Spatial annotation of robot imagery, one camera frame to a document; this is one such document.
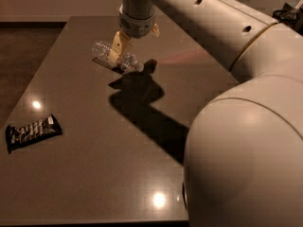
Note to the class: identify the black snack bar wrapper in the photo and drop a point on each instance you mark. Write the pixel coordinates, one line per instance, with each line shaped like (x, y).
(21, 137)

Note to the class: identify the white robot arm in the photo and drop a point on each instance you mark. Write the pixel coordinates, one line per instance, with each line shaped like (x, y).
(243, 161)

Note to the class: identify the clear plastic water bottle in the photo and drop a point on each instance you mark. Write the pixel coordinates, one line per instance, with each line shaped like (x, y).
(104, 55)

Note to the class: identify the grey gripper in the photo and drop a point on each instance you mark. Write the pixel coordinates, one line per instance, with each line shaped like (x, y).
(137, 26)

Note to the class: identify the black cup in background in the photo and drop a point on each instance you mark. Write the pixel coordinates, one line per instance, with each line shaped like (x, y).
(291, 16)

